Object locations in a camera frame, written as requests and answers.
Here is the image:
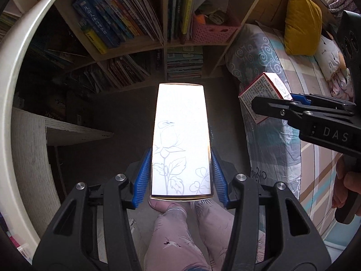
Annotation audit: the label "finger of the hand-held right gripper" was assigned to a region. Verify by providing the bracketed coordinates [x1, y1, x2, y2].
[251, 96, 356, 125]
[290, 93, 356, 111]

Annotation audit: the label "pink plastic basket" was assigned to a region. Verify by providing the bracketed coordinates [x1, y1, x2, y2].
[192, 14, 241, 45]

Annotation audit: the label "woodgrain desk side panel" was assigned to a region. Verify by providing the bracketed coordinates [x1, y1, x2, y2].
[11, 107, 115, 230]

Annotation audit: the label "yellow pillow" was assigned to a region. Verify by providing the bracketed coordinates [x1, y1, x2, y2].
[283, 0, 323, 56]

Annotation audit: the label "row of slanted thin magazines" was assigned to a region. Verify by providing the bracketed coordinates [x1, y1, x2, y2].
[83, 54, 152, 92]

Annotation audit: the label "green item in basket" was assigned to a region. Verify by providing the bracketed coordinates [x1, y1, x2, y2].
[207, 9, 227, 25]

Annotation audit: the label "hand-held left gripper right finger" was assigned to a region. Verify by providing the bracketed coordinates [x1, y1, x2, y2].
[210, 147, 332, 271]

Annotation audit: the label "row of blue books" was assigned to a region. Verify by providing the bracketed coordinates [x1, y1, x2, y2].
[72, 0, 164, 55]

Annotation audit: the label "person's right hand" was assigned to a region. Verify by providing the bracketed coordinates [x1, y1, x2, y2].
[332, 155, 361, 208]

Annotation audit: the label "white flower-print box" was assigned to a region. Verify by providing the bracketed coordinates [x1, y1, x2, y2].
[149, 83, 215, 200]

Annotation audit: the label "stack of flat teal books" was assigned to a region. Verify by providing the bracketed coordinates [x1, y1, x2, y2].
[166, 46, 204, 81]

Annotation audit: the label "row of thin upright books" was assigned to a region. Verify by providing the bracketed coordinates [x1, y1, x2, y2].
[167, 0, 198, 45]

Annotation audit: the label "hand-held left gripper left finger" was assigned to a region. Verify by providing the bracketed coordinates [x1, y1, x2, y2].
[32, 148, 153, 271]

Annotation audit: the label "cat print cushion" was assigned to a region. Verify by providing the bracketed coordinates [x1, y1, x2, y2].
[314, 32, 356, 103]

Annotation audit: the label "wooden bookshelf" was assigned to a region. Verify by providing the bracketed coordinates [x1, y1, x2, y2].
[27, 0, 269, 98]

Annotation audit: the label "person's pink patterned pants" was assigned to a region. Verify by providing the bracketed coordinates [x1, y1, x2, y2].
[143, 199, 266, 271]

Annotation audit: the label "small red and white carton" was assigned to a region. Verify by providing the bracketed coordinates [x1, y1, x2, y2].
[238, 72, 294, 125]

